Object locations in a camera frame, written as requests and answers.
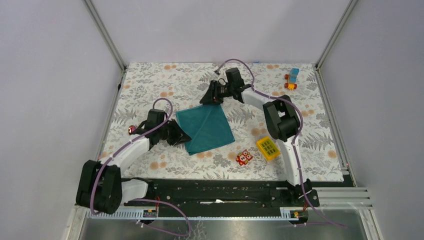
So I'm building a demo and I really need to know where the purple cable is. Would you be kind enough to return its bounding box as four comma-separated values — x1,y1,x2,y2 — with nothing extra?
213,58,348,229
89,97,193,237

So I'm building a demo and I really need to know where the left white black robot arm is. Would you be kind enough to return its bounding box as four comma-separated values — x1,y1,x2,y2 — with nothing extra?
75,109,191,215

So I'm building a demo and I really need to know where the teal cloth napkin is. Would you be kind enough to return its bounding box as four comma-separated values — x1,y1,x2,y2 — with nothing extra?
176,105,235,156

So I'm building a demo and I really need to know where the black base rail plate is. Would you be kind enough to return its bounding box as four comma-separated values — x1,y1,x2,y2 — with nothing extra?
125,178,320,217

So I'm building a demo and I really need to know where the yellow green toy brick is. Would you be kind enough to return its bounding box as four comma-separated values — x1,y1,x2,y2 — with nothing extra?
256,136,281,161

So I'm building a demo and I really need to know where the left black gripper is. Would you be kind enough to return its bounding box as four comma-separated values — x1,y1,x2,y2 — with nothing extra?
157,118,192,146

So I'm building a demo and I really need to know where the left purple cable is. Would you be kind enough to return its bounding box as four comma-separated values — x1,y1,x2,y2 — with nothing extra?
89,97,193,237

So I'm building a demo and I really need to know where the slotted cable duct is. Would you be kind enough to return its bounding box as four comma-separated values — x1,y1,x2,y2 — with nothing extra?
86,207,309,222

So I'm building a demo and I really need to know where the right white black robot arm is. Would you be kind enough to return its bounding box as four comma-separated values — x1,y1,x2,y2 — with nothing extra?
199,67,312,206

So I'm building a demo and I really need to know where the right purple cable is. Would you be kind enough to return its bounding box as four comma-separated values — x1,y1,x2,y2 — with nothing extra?
213,58,348,229

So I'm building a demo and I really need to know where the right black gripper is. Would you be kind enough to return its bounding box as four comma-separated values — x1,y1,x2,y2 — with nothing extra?
199,80,234,107

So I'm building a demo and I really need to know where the blue orange toy car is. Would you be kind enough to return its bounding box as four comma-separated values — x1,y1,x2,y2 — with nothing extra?
284,68,300,90

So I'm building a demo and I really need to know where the red owl toy block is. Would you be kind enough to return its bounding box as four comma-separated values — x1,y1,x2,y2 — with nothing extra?
236,149,254,166

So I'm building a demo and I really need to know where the floral patterned table mat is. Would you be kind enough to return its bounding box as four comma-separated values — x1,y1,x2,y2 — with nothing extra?
101,62,343,182

